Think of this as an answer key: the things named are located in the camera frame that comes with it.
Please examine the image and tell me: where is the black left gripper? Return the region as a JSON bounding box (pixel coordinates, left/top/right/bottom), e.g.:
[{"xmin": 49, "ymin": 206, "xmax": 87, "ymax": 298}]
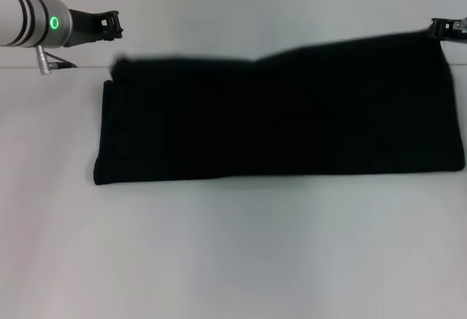
[{"xmin": 65, "ymin": 7, "xmax": 124, "ymax": 47}]

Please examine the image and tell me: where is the black cable with silver plug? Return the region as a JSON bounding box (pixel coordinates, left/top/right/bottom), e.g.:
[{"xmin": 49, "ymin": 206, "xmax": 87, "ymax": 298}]
[{"xmin": 35, "ymin": 44, "xmax": 79, "ymax": 76}]

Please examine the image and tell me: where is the black t-shirt with FREE print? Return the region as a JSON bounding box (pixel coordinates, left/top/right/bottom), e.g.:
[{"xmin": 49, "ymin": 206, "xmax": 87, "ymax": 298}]
[{"xmin": 91, "ymin": 28, "xmax": 466, "ymax": 187}]

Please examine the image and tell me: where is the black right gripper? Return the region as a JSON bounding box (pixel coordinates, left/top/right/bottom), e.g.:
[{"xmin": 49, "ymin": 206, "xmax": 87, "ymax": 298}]
[{"xmin": 425, "ymin": 17, "xmax": 467, "ymax": 47}]

